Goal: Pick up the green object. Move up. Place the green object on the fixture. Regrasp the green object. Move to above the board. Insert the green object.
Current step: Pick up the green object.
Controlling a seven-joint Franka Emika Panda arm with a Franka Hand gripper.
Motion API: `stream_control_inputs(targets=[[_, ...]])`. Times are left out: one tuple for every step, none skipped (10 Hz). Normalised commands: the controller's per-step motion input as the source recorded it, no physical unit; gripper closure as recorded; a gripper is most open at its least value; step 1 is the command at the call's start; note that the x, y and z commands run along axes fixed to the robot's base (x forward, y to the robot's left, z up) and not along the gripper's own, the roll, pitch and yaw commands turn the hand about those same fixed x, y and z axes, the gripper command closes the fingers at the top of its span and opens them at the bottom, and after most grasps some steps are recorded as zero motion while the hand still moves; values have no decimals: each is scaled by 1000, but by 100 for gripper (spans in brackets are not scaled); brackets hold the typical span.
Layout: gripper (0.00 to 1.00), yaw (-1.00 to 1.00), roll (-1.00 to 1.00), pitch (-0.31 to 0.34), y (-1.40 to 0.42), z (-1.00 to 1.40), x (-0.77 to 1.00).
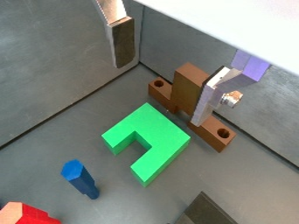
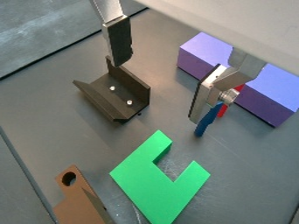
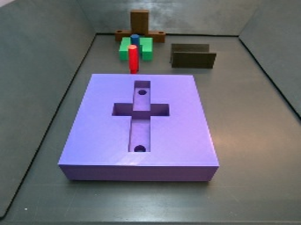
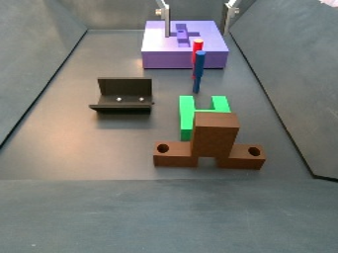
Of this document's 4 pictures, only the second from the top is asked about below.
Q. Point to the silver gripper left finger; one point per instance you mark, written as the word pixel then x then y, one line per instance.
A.
pixel 116 30

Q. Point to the brown cross-shaped block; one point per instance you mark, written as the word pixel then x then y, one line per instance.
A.
pixel 81 206

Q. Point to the green U-shaped block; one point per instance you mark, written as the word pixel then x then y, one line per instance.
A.
pixel 159 197

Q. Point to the black metal fixture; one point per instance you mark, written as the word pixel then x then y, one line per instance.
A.
pixel 117 93

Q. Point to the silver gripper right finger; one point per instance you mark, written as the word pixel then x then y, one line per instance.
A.
pixel 220 80

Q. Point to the purple board with cross slot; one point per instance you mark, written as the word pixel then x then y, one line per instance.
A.
pixel 270 96

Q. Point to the blue peg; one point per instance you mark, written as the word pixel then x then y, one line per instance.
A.
pixel 207 120

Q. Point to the red peg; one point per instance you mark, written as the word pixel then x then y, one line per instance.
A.
pixel 230 97

